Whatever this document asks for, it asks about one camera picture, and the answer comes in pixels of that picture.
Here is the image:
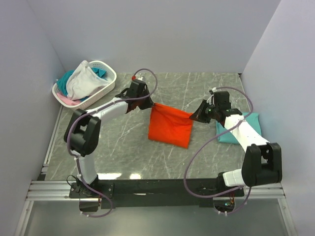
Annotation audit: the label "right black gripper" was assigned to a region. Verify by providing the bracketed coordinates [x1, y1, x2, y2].
[189, 99, 219, 124]

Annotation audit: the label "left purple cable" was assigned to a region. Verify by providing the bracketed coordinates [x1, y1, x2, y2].
[68, 68, 158, 218]

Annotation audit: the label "orange t shirt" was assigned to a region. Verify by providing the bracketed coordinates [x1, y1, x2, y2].
[148, 103, 193, 148]

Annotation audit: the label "teal t shirt in basket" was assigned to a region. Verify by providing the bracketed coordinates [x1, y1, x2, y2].
[57, 67, 107, 96]

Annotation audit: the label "white t shirt in basket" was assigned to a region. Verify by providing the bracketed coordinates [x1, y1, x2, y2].
[66, 60, 112, 100]

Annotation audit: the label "pink t shirt in basket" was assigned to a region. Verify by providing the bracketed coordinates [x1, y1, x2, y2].
[57, 92, 82, 106]

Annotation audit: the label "aluminium frame rail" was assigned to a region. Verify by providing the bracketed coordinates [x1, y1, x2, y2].
[26, 105, 287, 202]

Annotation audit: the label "white plastic laundry basket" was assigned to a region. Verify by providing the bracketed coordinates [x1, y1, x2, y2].
[52, 60, 117, 110]

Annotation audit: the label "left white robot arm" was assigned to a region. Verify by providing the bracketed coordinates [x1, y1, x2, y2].
[64, 75, 154, 198]

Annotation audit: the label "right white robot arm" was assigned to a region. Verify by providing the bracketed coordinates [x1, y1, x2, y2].
[190, 87, 283, 196]

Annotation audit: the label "folded teal t shirt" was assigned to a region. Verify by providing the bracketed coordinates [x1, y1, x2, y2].
[216, 113, 262, 144]

